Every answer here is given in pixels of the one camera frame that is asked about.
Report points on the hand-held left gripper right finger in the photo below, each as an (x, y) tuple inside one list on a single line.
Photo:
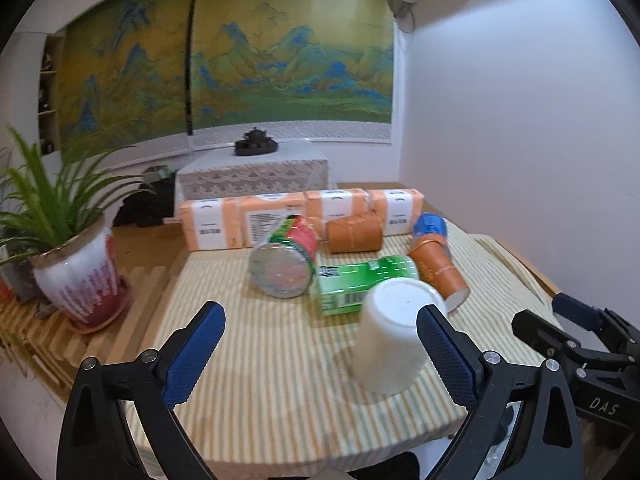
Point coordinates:
[(446, 355)]

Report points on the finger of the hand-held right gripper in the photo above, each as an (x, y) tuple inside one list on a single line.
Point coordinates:
[(580, 310), (537, 331)]

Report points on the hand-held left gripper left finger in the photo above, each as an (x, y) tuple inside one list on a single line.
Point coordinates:
[(194, 355)]

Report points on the orange paper cup white rim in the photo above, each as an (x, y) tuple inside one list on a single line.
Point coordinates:
[(436, 267)]

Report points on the blue paper cup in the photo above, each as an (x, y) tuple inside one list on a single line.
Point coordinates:
[(429, 225)]

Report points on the plain orange paper cup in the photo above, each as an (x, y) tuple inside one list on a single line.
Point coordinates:
[(355, 232)]

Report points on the striped tablecloth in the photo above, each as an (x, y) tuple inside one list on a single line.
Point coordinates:
[(250, 360)]

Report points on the wooden slatted mat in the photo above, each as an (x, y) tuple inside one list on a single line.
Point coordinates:
[(142, 287)]

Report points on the green plastic bottle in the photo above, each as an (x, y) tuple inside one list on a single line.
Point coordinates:
[(357, 282)]

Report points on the red green can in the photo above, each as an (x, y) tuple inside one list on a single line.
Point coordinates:
[(287, 260)]

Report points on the spider plant in ceramic pot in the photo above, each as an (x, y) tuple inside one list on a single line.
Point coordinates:
[(75, 270)]

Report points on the dark bag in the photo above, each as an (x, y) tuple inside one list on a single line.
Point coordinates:
[(145, 205)]

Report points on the green box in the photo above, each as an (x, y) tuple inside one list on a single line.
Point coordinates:
[(157, 174)]

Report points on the low table with lace cloth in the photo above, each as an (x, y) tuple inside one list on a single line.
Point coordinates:
[(250, 175)]

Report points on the grey plant pot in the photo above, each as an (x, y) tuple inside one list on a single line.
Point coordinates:
[(17, 275)]

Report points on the dark teapot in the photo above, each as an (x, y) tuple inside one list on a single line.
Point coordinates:
[(257, 136)]

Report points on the white wall shelf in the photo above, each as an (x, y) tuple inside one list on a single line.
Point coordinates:
[(49, 100)]

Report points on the landscape wall painting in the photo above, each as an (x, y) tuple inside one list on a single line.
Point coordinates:
[(280, 50)]

